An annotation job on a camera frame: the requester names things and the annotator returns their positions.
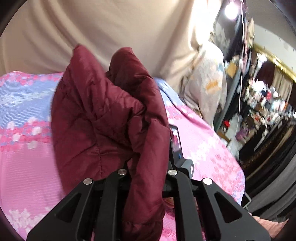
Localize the maroon quilted puffer jacket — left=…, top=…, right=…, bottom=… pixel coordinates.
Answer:
left=51, top=45, right=170, bottom=240

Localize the pink floral bed sheet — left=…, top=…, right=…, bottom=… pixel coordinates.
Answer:
left=1, top=71, right=245, bottom=238

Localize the grey patterned hanging cloth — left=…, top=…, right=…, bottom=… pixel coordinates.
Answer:
left=179, top=42, right=227, bottom=126

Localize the cluttered shelf with items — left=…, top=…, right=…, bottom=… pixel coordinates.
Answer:
left=214, top=6, right=296, bottom=172

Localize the beige curtain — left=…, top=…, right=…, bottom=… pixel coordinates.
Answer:
left=1, top=1, right=221, bottom=90

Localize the white hanging cable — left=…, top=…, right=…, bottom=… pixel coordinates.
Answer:
left=234, top=0, right=246, bottom=140

